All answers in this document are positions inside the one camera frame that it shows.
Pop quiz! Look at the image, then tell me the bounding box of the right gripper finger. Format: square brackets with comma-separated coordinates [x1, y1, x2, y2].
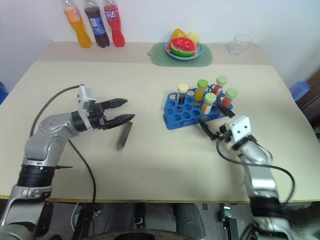
[215, 103, 237, 118]
[197, 115, 218, 141]

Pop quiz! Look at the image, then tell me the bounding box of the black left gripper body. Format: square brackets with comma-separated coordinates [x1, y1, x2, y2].
[87, 101, 109, 131]

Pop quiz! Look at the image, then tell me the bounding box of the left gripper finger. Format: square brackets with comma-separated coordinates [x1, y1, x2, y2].
[99, 98, 129, 111]
[103, 113, 137, 131]

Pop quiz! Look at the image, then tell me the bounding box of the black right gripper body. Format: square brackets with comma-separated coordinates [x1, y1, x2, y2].
[211, 123, 235, 145]

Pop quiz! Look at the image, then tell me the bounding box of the green-capped red test tube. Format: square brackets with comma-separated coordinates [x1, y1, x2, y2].
[212, 75, 229, 97]
[220, 87, 239, 109]

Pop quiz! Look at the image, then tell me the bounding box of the dark loose test tube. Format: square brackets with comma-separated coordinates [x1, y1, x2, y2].
[115, 120, 134, 152]

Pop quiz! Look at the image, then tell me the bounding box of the green-capped orange test tube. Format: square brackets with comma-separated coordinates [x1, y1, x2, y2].
[201, 92, 217, 115]
[194, 79, 209, 102]

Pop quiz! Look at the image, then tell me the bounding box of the blue test tube rack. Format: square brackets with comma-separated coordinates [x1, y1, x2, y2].
[163, 84, 235, 131]

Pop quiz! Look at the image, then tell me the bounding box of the yellow-capped dark test tube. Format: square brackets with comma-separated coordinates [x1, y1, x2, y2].
[176, 83, 189, 106]

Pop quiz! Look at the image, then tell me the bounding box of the green silicone mat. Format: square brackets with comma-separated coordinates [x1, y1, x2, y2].
[147, 41, 214, 68]

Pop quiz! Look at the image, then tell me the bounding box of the blue plate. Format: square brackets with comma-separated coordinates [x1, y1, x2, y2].
[164, 39, 204, 61]

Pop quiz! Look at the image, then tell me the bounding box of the clear glass cup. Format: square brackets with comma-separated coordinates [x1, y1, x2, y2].
[229, 33, 253, 57]

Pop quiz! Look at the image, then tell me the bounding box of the blue plastic stool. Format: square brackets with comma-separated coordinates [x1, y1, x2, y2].
[0, 81, 10, 105]
[289, 80, 311, 102]

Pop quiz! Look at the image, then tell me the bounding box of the toy watermelon slice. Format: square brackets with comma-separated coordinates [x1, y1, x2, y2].
[166, 36, 197, 58]

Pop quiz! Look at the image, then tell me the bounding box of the dark cola bottle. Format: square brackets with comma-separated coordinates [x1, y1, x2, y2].
[82, 0, 111, 49]

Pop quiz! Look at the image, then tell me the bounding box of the red soda bottle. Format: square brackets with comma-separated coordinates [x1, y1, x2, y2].
[103, 0, 126, 49]

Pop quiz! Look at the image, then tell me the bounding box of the orange soda bottle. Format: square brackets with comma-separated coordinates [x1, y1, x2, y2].
[61, 0, 93, 49]

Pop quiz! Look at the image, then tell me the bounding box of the yellow toy lemon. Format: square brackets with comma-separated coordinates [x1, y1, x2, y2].
[185, 31, 201, 46]

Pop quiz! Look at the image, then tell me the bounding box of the yellow toy pear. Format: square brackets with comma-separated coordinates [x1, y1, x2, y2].
[171, 28, 187, 41]

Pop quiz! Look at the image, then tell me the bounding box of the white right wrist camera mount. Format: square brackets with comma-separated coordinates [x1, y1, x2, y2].
[224, 115, 252, 151]

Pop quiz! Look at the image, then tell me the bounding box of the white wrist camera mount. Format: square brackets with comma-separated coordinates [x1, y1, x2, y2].
[75, 84, 97, 131]
[224, 115, 252, 151]

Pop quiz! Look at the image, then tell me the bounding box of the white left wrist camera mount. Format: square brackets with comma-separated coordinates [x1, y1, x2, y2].
[75, 84, 97, 131]

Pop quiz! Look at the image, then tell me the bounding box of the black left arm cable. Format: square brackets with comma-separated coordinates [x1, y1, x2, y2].
[29, 84, 98, 205]

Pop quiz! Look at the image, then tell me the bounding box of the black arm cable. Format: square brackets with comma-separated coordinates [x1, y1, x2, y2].
[29, 84, 98, 205]
[215, 139, 297, 204]

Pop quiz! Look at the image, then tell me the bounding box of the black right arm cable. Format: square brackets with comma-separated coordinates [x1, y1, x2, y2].
[215, 139, 297, 204]

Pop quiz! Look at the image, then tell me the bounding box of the black metal bracket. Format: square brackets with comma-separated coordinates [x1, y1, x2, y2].
[74, 202, 101, 240]
[220, 204, 240, 240]

